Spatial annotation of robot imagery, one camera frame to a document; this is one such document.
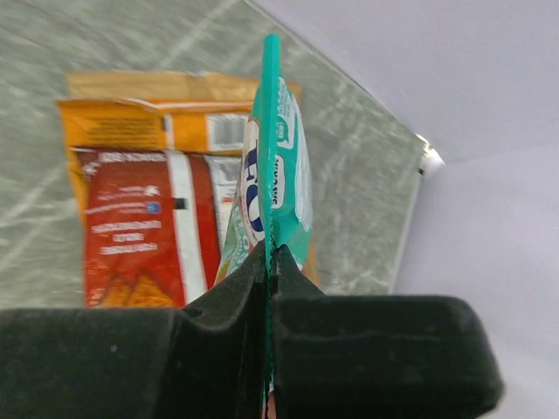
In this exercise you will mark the red snack packet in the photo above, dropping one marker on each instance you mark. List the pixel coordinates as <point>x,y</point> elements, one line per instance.
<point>155,224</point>

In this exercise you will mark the teal Fox's candy packet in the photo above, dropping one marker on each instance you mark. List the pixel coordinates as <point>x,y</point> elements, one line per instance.
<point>272,204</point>

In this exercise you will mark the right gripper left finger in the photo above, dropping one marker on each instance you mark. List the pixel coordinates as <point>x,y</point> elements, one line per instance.
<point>205,360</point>

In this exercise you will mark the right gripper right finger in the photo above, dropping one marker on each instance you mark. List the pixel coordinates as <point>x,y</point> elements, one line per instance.
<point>410,356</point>

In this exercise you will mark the orange striped snack packet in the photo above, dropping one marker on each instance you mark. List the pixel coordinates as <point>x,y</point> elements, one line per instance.
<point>195,127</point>

